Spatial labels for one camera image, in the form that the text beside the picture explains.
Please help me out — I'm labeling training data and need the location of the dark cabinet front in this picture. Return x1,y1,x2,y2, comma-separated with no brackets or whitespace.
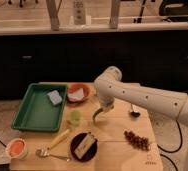
0,30,188,100

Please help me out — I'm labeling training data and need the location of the green pepper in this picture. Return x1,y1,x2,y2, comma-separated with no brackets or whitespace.
92,108,103,124

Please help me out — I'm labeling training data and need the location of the orange bowl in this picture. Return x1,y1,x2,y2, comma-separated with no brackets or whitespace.
67,83,90,103

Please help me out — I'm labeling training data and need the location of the orange lidded white container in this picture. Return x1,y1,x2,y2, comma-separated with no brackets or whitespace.
5,138,28,159

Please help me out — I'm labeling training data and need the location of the green plastic cup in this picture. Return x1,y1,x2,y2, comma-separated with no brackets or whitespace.
68,110,81,126

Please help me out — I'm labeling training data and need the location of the cream box on plate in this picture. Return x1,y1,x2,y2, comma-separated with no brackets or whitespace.
74,133,95,159

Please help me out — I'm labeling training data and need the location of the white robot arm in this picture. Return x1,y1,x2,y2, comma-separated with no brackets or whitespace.
94,66,188,171

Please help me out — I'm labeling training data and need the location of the metal fork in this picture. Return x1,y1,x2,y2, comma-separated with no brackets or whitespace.
35,149,70,162

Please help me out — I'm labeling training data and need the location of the yellow handled utensil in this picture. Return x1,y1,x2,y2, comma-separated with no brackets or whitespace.
47,129,70,150

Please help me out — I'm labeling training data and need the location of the grey green sponge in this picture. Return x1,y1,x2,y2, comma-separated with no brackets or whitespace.
47,90,62,106

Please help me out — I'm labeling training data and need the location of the white crumpled cloth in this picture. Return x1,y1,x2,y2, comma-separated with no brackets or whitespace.
68,88,84,101

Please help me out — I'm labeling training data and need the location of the bunch of brown grapes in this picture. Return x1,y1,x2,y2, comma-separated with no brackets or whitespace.
124,131,150,151

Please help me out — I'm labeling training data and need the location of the dark round plate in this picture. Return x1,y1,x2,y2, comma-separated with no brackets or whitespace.
70,133,98,162

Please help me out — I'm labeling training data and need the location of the black cable right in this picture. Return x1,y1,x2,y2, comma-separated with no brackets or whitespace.
157,120,185,171

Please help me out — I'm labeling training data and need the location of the green plastic tray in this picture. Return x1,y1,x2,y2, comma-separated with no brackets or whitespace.
12,83,67,132

